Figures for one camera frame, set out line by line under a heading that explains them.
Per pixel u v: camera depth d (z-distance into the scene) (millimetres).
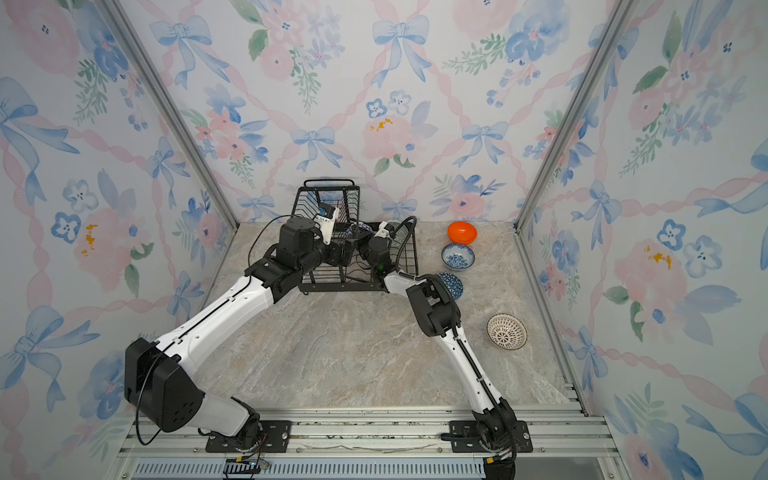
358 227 1030
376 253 876
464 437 728
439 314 702
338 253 704
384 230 1005
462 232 1134
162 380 400
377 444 734
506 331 902
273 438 735
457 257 1090
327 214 665
